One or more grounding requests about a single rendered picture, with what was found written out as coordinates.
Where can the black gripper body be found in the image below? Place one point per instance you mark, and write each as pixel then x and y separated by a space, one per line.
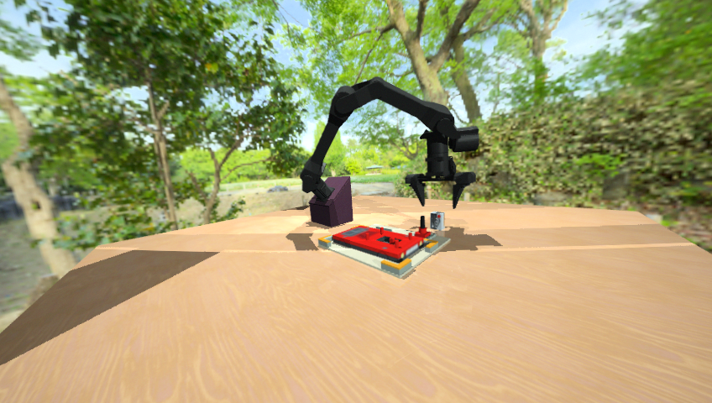
pixel 437 164

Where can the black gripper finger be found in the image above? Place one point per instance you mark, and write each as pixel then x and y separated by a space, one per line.
pixel 457 190
pixel 419 190

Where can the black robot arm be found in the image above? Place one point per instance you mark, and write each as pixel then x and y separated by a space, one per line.
pixel 347 98

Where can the cream flat base plate with orange corner brackets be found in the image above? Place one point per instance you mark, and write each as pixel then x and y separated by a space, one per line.
pixel 430 245

